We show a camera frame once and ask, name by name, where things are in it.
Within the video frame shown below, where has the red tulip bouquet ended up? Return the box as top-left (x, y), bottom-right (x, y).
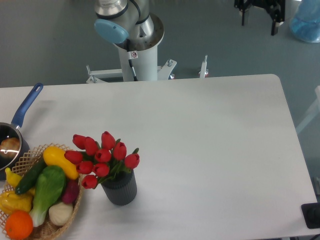
top-left (64, 131), bottom-right (140, 189)

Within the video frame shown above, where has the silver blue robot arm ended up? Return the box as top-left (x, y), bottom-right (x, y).
top-left (94, 0), bottom-right (164, 52)

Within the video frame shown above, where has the dark grey ribbed vase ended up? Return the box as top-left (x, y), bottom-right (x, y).
top-left (101, 170), bottom-right (138, 206)

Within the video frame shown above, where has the purple red radish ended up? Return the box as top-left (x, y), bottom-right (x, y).
top-left (61, 180), bottom-right (80, 204)

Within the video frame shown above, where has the yellow squash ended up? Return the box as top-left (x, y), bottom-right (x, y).
top-left (43, 146), bottom-right (80, 180)

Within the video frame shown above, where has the green bok choy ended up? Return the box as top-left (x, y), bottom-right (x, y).
top-left (29, 165), bottom-right (67, 228)

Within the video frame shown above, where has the white garlic bulb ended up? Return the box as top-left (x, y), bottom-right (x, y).
top-left (48, 201), bottom-right (73, 226)

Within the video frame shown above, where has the woven wicker basket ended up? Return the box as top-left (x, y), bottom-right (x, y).
top-left (0, 143), bottom-right (84, 240)

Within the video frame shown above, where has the dark green cucumber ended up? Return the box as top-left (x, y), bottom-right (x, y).
top-left (15, 158), bottom-right (47, 195)

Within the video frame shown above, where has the brown bread in pan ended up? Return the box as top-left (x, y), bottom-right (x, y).
top-left (0, 137), bottom-right (20, 155)

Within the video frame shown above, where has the yellow banana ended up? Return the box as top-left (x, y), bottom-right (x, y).
top-left (4, 167), bottom-right (23, 189)

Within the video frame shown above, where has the black stand on floor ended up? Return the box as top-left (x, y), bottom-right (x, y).
top-left (233, 0), bottom-right (286, 36)

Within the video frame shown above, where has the yellow bell pepper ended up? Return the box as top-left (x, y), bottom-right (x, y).
top-left (0, 190), bottom-right (33, 215)

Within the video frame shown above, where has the orange fruit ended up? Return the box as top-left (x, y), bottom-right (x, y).
top-left (4, 210), bottom-right (34, 240)

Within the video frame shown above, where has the black device at table edge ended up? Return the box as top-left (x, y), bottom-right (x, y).
top-left (301, 202), bottom-right (320, 229)

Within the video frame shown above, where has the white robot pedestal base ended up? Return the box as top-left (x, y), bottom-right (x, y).
top-left (85, 42), bottom-right (209, 84)

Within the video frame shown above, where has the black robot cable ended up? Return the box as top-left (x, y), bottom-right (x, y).
top-left (124, 38), bottom-right (139, 82)

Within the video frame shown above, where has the blue handled saucepan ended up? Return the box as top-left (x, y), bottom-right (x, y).
top-left (0, 83), bottom-right (44, 181)

